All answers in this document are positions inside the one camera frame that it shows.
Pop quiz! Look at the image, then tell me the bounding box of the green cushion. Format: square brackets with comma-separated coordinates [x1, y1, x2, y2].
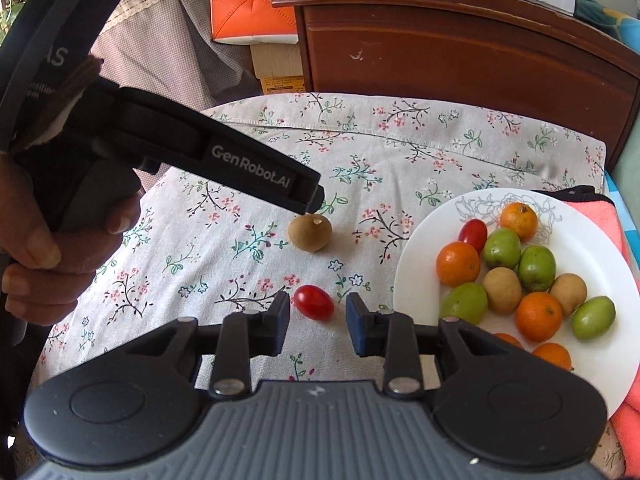
[612, 145, 640, 196]

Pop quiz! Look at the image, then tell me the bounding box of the orange kumquat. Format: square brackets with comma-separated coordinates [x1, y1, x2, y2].
[515, 292, 563, 342]
[531, 342, 572, 372]
[436, 241, 481, 287]
[492, 332, 525, 351]
[500, 202, 538, 241]

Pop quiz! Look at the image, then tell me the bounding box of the floral print cloth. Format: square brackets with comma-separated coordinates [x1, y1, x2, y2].
[32, 92, 608, 396]

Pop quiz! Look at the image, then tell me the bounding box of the red cherry tomato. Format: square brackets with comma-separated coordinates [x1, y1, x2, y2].
[458, 219, 488, 253]
[293, 285, 335, 322]

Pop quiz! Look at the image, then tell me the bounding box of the person's left hand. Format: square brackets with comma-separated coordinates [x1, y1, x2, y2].
[0, 152, 144, 327]

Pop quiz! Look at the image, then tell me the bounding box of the brown wooden headboard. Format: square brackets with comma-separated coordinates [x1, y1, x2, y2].
[270, 0, 640, 171]

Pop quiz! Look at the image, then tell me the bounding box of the white plate with rose print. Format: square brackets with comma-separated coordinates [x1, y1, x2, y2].
[392, 188, 640, 421]

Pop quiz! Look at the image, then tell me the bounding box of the teal patterned cloth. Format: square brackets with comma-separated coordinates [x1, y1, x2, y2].
[574, 0, 640, 43]

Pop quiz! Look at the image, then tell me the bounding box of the brown longan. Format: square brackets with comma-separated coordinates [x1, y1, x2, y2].
[482, 267, 522, 315]
[549, 273, 587, 317]
[287, 213, 333, 252]

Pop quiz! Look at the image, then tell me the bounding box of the orange cardboard box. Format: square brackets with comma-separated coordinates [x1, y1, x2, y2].
[210, 0, 331, 43]

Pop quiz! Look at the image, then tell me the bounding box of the grey checked cloth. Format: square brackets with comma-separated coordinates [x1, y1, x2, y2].
[90, 0, 266, 126]

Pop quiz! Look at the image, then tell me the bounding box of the plain cardboard box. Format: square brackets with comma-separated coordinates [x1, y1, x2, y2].
[250, 42, 307, 95]

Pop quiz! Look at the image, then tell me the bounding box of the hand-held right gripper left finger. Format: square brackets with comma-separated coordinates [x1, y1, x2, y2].
[127, 291, 292, 401]

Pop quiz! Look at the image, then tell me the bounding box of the green jujube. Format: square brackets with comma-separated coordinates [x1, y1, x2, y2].
[571, 296, 616, 341]
[482, 228, 522, 269]
[517, 245, 557, 292]
[440, 282, 488, 324]

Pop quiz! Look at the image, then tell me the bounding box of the pink fleece towel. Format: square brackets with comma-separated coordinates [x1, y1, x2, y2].
[530, 185, 640, 461]

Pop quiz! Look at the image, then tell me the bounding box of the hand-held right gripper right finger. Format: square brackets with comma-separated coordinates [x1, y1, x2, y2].
[346, 291, 506, 397]

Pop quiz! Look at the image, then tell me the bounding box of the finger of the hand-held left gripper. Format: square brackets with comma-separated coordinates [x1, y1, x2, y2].
[296, 183, 326, 213]

